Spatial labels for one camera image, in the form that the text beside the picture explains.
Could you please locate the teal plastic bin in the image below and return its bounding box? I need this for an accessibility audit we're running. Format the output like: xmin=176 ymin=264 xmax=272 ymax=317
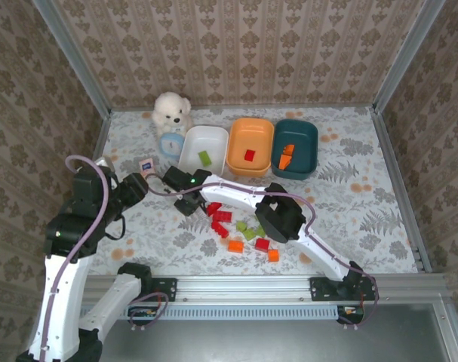
xmin=270 ymin=118 xmax=319 ymax=180

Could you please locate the white plastic bin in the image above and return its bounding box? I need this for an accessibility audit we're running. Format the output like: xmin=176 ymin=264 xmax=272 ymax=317
xmin=177 ymin=125 xmax=230 ymax=178

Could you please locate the white plush teddy bear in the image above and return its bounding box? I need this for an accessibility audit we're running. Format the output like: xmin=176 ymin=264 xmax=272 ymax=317
xmin=151 ymin=91 xmax=195 ymax=139

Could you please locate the orange plastic bin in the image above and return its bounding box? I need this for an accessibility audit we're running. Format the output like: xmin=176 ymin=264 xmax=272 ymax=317
xmin=226 ymin=117 xmax=275 ymax=177

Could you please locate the light blue alarm clock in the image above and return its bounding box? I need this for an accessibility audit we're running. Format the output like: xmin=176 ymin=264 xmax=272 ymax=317
xmin=159 ymin=132 xmax=186 ymax=159

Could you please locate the aluminium back rail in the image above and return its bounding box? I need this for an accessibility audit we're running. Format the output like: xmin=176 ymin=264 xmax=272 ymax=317
xmin=108 ymin=101 xmax=377 ymax=112

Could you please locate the aluminium side rail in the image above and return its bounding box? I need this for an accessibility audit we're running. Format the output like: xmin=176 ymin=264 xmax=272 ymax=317
xmin=371 ymin=108 xmax=433 ymax=273
xmin=88 ymin=111 xmax=115 ymax=170

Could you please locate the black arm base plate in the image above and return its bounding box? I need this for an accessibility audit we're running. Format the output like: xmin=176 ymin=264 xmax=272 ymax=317
xmin=309 ymin=276 xmax=380 ymax=302
xmin=149 ymin=278 xmax=178 ymax=302

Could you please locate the floral patterned tablecloth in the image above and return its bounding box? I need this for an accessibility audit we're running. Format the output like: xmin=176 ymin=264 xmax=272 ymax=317
xmin=68 ymin=106 xmax=422 ymax=276

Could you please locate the black cable connector socket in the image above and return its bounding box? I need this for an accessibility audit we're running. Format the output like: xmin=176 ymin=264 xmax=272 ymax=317
xmin=128 ymin=307 xmax=158 ymax=321
xmin=337 ymin=305 xmax=365 ymax=321

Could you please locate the grey sheet metal panel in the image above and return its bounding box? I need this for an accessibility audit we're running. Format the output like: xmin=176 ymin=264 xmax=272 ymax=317
xmin=96 ymin=305 xmax=458 ymax=362

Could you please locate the grey slotted cable duct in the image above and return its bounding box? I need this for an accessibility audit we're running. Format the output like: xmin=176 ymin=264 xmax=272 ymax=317
xmin=79 ymin=304 xmax=340 ymax=321

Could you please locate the aluminium front mounting rail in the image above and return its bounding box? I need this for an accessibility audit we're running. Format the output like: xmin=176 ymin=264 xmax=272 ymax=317
xmin=43 ymin=274 xmax=447 ymax=305

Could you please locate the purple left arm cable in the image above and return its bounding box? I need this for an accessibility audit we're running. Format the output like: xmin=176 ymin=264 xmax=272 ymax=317
xmin=39 ymin=155 xmax=170 ymax=355

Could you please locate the aluminium corner post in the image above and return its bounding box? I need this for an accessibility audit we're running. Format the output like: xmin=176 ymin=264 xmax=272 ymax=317
xmin=32 ymin=0 xmax=112 ymax=118
xmin=370 ymin=0 xmax=447 ymax=114

